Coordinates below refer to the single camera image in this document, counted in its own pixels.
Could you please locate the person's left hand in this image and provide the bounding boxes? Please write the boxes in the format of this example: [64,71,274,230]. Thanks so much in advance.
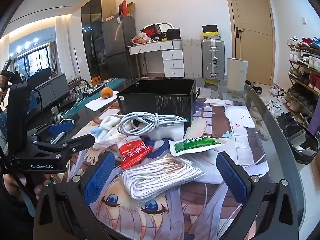
[4,174,44,200]

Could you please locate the white suitcase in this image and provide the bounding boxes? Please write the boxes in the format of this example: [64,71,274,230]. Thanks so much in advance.
[182,38,203,78]

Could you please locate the large window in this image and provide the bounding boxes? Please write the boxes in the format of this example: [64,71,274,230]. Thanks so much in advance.
[9,42,52,80]

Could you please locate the black trash bag bin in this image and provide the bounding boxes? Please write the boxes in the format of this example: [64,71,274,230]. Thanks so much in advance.
[282,124,319,165]

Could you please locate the rows of racked shoes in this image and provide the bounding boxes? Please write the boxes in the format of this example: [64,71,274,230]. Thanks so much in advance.
[287,36,320,130]

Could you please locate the clear bag of white cloth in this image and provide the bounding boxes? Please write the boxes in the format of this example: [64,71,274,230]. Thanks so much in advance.
[90,115,130,153]

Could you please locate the woven basket with black handles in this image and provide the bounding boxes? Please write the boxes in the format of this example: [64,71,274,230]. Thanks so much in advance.
[67,76,93,93]

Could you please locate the printed cartoon table mat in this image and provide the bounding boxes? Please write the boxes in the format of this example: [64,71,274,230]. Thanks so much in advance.
[67,97,272,240]

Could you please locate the red and white glue packet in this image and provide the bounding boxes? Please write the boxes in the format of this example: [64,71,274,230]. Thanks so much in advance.
[117,140,153,171]

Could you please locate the brown cardboard carton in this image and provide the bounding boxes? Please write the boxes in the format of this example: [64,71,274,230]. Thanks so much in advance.
[126,2,136,18]

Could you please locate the scattered loose shoes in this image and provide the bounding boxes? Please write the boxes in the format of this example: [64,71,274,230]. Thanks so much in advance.
[245,80,312,141]

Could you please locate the black bag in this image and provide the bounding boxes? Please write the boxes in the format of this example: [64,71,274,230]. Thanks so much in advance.
[166,29,181,41]

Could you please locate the wooden shoe rack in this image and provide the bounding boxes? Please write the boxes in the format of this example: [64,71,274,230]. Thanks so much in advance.
[287,36,320,130]

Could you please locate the silver suitcase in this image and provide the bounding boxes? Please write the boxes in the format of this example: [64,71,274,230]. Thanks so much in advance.
[201,39,226,80]

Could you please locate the white desk with drawers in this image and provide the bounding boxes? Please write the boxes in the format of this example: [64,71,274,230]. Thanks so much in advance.
[126,39,185,77]

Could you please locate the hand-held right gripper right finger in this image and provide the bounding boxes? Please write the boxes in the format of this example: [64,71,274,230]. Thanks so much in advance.
[216,152,299,240]

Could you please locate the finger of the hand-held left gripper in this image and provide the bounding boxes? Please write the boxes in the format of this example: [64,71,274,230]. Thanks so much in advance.
[25,120,75,141]
[31,134,96,161]

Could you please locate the white paper napkin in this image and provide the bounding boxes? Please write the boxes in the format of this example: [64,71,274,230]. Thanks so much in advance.
[85,94,121,111]

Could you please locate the round white framed mirror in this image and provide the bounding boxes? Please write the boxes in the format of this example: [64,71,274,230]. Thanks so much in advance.
[157,22,175,34]

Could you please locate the white cylindrical air purifier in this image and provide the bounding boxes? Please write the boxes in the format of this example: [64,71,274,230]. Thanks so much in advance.
[226,58,249,99]

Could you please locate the dark grey hard case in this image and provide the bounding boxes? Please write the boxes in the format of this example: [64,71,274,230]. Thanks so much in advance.
[26,73,76,111]

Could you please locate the blue plastic wrapped case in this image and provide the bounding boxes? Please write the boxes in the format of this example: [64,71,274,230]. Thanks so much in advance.
[26,90,38,113]

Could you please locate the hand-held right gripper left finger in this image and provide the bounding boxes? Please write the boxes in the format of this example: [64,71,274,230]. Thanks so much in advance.
[34,152,116,240]

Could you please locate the dark glass cabinet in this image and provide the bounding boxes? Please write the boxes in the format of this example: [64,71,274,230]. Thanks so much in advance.
[81,0,116,80]

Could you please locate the clear bag of white shoelaces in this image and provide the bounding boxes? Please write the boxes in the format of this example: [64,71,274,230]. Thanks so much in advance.
[122,152,207,200]

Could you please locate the beige door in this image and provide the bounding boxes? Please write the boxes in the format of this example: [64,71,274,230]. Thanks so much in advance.
[225,0,276,86]

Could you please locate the plastic bag of fruit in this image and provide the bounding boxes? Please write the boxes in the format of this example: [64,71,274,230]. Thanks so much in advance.
[132,35,152,45]

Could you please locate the white cable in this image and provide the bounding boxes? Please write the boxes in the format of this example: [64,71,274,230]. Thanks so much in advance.
[117,112,188,136]

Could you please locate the grey refrigerator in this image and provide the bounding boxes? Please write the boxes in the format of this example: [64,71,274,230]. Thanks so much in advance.
[102,15,137,79]

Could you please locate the black and yellow box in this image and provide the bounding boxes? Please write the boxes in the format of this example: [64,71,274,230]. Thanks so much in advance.
[202,25,221,40]

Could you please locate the green and white packet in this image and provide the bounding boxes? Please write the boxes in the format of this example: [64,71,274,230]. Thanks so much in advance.
[169,135,227,157]

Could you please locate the purple bag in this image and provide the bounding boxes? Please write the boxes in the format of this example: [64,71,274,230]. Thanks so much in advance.
[307,112,320,141]

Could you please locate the black cardboard box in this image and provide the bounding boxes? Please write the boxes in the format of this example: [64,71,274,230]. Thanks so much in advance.
[116,79,200,128]

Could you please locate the orange persimmon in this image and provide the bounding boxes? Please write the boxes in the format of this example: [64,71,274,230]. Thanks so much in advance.
[100,87,114,99]

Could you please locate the red and black shoe box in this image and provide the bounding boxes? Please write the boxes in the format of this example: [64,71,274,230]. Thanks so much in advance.
[140,24,162,37]

